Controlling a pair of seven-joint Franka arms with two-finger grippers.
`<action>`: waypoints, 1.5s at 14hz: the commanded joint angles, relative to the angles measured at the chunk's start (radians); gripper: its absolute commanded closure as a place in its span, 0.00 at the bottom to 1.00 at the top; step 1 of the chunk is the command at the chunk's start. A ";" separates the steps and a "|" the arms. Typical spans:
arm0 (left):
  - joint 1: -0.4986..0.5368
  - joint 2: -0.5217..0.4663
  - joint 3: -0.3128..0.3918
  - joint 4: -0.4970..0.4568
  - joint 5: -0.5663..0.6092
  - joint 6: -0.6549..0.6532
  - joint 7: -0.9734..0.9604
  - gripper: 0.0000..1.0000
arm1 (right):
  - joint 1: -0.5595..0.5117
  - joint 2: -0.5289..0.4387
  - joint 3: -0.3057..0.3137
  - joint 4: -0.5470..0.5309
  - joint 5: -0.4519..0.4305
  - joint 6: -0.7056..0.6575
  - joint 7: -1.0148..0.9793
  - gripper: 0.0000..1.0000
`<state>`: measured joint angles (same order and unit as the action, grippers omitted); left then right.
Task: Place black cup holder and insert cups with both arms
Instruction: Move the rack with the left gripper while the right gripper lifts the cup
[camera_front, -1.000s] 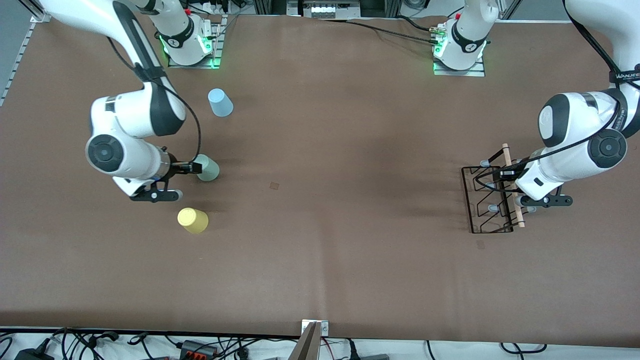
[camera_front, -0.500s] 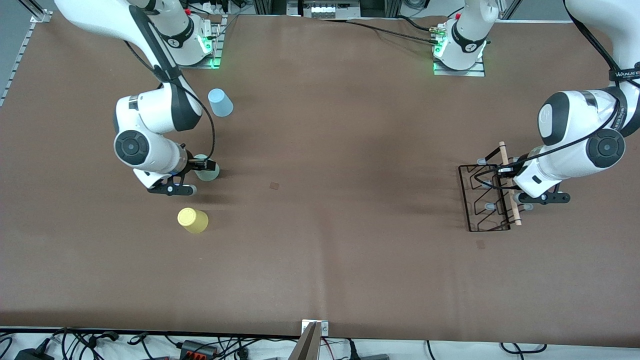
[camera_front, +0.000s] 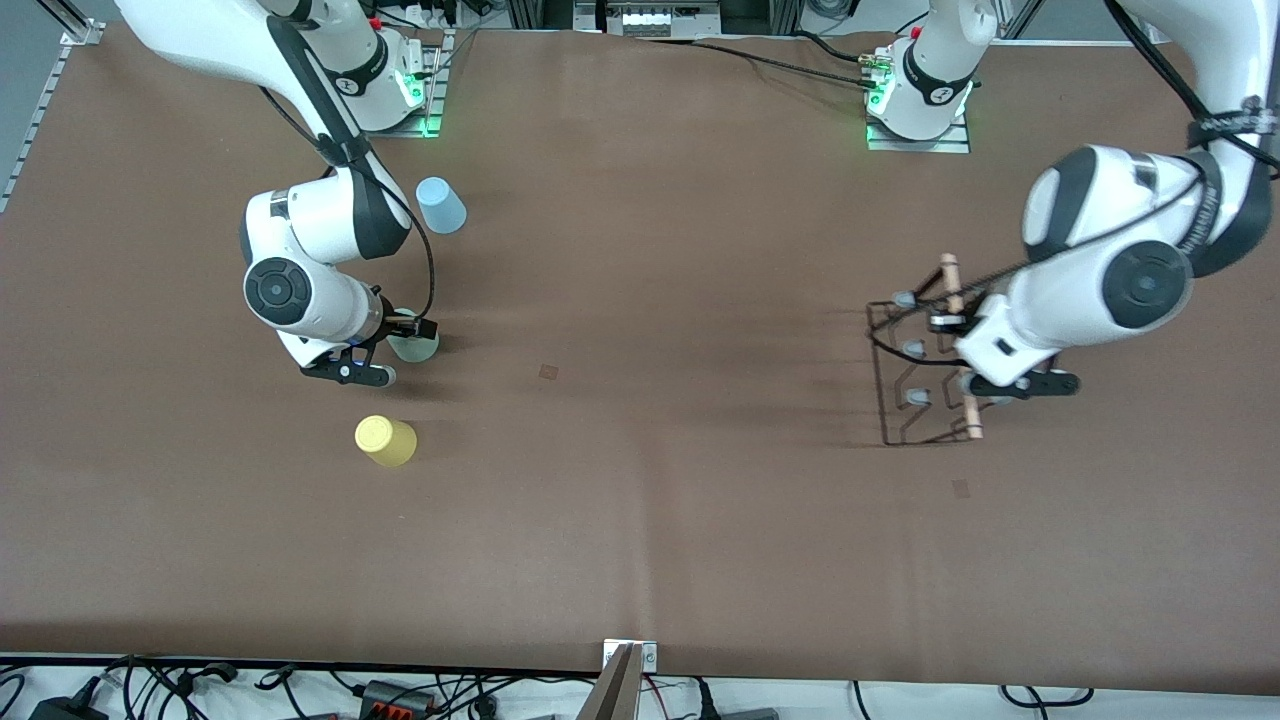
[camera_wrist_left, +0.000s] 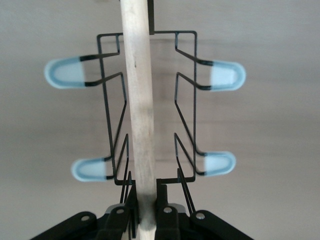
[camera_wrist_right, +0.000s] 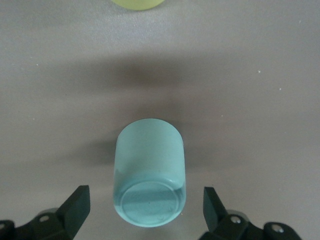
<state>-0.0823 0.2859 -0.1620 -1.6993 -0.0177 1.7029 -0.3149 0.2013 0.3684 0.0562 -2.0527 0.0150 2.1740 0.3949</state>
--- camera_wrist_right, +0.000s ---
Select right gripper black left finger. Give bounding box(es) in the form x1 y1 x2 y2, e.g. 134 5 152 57
0 185 91 240

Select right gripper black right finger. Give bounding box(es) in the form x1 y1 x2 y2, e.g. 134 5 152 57
199 186 301 240

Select pale green plastic cup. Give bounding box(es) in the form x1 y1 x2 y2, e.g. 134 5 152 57
112 117 186 228

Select yellow plastic cup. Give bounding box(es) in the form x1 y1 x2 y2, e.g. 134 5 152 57
109 0 167 11

